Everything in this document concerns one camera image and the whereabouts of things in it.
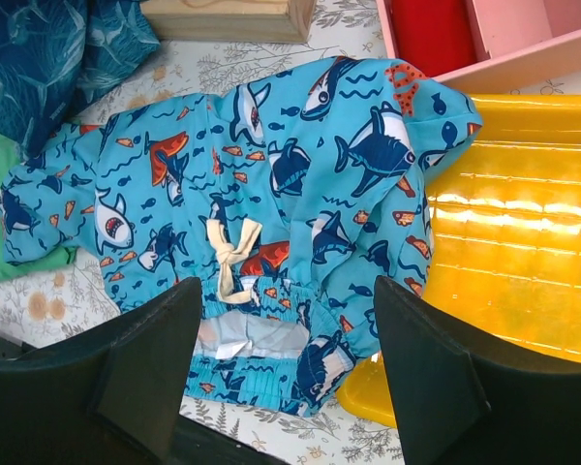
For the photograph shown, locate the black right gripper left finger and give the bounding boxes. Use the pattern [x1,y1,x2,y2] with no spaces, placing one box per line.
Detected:
[0,278,201,464]

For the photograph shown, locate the red rolled cloth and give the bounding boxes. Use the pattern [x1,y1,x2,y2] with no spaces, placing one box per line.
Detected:
[390,0,475,69]

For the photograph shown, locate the pink divided organizer box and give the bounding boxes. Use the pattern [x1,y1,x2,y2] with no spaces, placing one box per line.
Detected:
[377,0,581,93]

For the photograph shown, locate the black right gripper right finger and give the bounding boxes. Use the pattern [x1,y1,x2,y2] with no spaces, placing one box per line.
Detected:
[375,276,581,464]

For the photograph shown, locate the wooden clothes rack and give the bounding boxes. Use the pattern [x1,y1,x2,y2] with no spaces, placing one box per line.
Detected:
[140,0,317,44]

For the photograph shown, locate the teal leaf print shorts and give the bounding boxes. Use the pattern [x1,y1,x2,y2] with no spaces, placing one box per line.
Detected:
[0,1,160,158]

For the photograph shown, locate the yellow plastic tray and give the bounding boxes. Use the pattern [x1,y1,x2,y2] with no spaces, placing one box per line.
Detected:
[336,91,581,430]

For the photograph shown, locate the blue shark print shorts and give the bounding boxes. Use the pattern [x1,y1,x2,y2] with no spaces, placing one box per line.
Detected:
[0,56,482,417]

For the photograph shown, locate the floral table mat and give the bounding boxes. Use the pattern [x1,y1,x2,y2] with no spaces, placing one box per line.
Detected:
[0,0,581,465]

